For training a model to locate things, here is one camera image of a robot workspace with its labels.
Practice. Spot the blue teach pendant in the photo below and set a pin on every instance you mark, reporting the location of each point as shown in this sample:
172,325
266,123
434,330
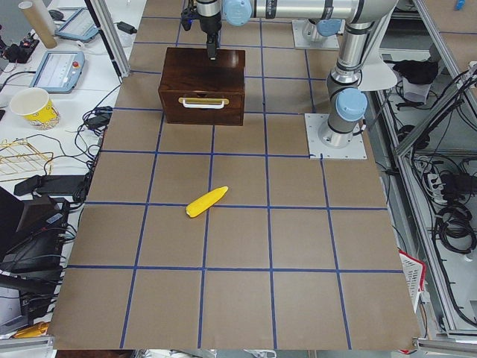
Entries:
59,71
79,26

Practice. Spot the yellow paper popcorn cup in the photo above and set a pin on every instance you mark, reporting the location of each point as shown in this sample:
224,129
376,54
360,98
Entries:
35,105

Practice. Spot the aluminium frame post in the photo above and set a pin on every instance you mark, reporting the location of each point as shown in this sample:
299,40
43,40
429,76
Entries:
104,23

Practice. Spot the blue teach pendant near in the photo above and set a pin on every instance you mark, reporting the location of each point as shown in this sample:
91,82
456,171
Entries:
59,71

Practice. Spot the white red plastic basket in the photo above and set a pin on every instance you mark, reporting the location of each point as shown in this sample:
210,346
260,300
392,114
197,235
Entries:
415,272

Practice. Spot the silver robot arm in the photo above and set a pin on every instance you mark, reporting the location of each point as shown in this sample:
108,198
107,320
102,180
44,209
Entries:
362,18
321,34

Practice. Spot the gold wire basket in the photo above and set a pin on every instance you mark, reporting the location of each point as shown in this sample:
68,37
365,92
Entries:
20,160

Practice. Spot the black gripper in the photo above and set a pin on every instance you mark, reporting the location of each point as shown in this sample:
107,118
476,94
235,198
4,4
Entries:
209,23

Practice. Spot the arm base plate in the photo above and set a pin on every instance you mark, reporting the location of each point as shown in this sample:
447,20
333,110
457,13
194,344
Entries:
296,28
323,143

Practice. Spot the dark wooden drawer cabinet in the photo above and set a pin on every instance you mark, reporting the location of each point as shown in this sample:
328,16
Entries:
190,70

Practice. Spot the cardboard tube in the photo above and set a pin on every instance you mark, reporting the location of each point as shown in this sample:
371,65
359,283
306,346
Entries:
40,20

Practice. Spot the blue teach pendant far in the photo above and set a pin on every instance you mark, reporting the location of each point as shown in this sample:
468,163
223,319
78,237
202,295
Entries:
79,26

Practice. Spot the black computer equipment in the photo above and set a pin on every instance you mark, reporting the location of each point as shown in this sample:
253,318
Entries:
33,233

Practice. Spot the yellow corn cob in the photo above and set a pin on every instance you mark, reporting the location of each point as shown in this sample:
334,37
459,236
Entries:
204,202

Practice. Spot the black power adapter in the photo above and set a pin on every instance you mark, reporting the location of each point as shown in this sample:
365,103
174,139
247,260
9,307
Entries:
49,184

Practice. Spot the wooden drawer with white handle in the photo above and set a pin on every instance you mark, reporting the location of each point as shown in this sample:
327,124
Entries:
203,108

